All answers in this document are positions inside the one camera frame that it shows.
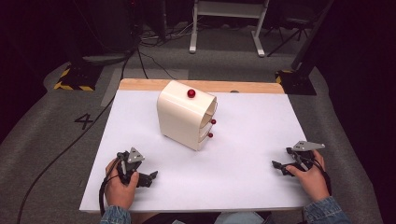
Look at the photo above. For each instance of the white table mat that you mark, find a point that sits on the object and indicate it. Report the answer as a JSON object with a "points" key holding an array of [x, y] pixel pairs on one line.
{"points": [[243, 174]]}

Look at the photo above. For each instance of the cream drawer with red knob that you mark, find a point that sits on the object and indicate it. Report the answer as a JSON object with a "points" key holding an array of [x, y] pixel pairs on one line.
{"points": [[209, 123], [206, 137]]}

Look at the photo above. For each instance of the black base with hazard stripes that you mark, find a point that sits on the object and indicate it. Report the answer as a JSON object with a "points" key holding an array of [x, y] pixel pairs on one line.
{"points": [[297, 83], [77, 79]]}

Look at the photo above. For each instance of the person's left hand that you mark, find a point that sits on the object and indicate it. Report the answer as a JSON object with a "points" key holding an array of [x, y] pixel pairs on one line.
{"points": [[119, 193]]}

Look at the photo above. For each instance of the grey round stand base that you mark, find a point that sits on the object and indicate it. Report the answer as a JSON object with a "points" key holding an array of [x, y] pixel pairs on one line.
{"points": [[106, 58]]}

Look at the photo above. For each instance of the red round knob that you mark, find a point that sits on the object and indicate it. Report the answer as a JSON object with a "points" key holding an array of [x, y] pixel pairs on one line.
{"points": [[191, 93]]}

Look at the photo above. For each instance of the black tripod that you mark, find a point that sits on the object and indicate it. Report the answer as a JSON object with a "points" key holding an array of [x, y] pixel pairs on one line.
{"points": [[289, 34]]}

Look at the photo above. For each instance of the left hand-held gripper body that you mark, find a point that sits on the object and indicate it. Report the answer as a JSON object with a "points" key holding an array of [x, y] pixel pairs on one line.
{"points": [[128, 168]]}

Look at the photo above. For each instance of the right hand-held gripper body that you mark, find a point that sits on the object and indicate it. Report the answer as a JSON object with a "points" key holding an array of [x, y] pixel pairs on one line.
{"points": [[301, 157]]}

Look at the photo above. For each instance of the cream mini drawer cabinet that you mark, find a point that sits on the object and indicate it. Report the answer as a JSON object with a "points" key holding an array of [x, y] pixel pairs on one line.
{"points": [[179, 115]]}

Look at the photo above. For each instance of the white metal stand frame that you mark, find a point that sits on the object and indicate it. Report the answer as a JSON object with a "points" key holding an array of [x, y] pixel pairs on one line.
{"points": [[258, 34]]}

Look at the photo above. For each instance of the person's right hand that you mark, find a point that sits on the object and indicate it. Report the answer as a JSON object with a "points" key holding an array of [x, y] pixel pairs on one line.
{"points": [[309, 182]]}

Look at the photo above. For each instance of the black slanted stand pole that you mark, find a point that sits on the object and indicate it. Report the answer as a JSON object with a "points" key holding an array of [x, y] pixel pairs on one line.
{"points": [[311, 37]]}

